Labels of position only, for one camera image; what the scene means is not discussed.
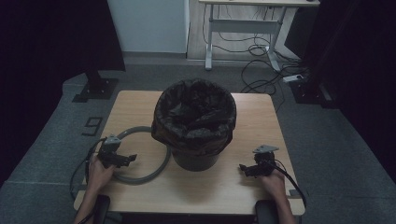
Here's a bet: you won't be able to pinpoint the person's right hand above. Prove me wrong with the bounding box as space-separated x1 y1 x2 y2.
261 172 288 203

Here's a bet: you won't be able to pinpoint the person's left hand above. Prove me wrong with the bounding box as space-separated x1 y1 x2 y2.
88 154 117 191

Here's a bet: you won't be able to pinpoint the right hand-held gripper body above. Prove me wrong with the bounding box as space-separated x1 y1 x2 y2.
252 144 280 178

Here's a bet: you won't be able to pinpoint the white cabinet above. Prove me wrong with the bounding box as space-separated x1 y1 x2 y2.
106 0 191 55

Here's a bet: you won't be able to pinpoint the black stand with base plate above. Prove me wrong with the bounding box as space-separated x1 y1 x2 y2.
289 0 340 110
72 62 120 104

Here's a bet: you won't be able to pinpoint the white metal frame desk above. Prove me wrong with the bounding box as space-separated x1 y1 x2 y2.
198 0 321 73

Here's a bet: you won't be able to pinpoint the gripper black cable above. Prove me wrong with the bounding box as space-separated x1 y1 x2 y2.
69 137 107 224
267 159 308 209

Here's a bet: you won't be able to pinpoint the black chair armrest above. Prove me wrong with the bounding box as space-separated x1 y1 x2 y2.
94 194 112 224
255 200 280 224

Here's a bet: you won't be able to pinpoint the black curtain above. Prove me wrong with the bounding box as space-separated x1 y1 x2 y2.
284 0 396 183
0 0 126 188

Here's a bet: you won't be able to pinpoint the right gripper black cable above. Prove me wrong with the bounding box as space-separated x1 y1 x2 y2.
267 159 308 209

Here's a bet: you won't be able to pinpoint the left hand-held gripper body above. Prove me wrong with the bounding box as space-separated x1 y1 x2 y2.
97 133 125 169

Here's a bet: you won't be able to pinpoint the grey bin rim ring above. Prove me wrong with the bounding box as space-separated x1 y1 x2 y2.
112 125 172 186

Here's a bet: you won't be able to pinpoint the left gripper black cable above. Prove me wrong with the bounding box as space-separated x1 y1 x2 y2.
69 137 107 224

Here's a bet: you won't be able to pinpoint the white power strip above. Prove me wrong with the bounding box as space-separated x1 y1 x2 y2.
282 74 304 84

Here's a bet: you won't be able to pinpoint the black plastic garbage bag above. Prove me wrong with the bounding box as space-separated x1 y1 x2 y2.
150 77 238 158

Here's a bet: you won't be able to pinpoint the black plastic trash bin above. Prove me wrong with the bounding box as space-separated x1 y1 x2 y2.
170 146 221 173

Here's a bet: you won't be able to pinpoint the black floor cables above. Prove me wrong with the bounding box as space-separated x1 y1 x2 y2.
202 4 310 113

